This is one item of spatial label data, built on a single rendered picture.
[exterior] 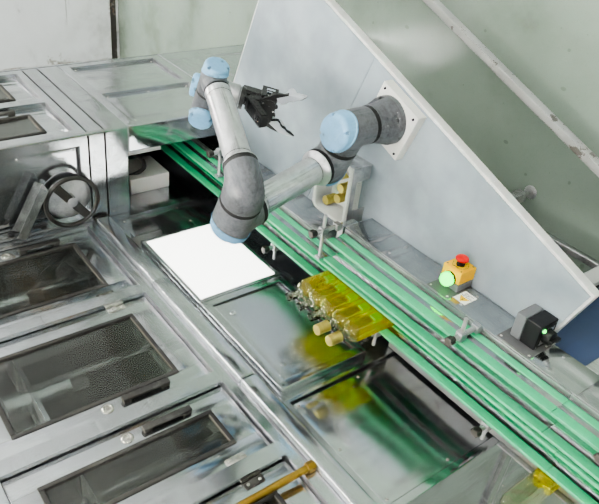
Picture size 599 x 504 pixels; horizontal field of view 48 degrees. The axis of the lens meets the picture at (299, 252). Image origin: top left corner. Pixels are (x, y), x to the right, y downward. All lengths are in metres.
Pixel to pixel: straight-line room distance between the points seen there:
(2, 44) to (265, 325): 3.65
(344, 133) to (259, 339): 0.71
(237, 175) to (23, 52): 3.86
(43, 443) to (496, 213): 1.37
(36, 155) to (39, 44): 2.94
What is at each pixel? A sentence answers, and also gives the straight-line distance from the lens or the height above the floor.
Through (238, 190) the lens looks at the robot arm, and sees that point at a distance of 1.73.
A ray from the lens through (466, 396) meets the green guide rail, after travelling 2.01.
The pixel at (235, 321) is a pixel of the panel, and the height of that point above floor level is 1.26.
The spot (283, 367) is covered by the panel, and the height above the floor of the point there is 1.26.
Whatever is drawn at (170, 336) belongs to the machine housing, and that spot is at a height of 1.46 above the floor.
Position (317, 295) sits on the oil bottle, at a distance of 2.14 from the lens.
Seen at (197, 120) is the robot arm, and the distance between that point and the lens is 2.05.
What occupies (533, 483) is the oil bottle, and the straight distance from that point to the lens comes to 1.94.
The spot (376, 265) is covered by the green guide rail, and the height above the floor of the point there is 0.92.
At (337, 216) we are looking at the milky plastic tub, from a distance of 2.36.
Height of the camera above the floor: 2.27
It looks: 34 degrees down
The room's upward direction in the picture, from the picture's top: 108 degrees counter-clockwise
